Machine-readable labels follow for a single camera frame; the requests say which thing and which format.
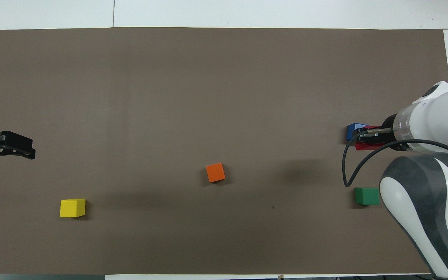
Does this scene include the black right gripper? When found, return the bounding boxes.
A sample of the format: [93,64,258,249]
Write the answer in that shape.
[352,113,407,152]

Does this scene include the red wooden block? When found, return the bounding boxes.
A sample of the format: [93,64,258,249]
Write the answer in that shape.
[355,125,388,151]

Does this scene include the blue wooden block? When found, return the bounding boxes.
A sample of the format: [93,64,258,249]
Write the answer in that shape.
[346,123,369,141]

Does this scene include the green wooden block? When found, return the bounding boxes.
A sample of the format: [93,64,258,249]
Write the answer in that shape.
[354,187,380,206]

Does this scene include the yellow wooden block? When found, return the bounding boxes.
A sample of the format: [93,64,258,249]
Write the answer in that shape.
[60,199,86,218]

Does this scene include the orange wooden block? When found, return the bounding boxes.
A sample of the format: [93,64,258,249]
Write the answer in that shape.
[206,163,226,183]

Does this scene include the brown table mat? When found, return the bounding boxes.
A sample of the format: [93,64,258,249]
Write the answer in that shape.
[0,27,448,276]

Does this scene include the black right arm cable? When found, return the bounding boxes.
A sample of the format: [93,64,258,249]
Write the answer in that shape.
[342,129,448,188]

